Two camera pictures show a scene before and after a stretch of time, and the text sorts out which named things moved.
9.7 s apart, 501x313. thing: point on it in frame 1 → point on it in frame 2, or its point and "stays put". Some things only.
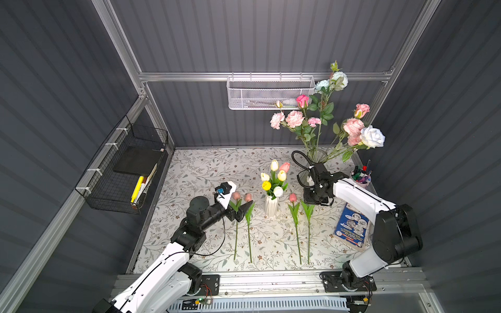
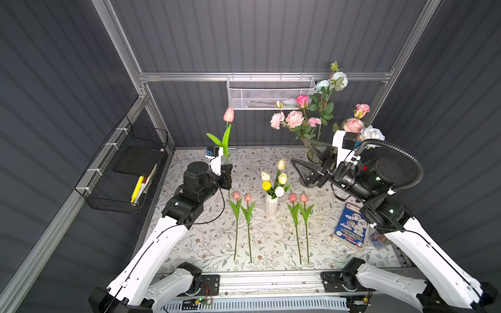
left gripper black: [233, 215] → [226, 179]
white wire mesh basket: [267, 92] stays put
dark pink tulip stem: [295, 212] stays put
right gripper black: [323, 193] → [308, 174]
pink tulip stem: [308, 213] stays put
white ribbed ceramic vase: [271, 207] stays put
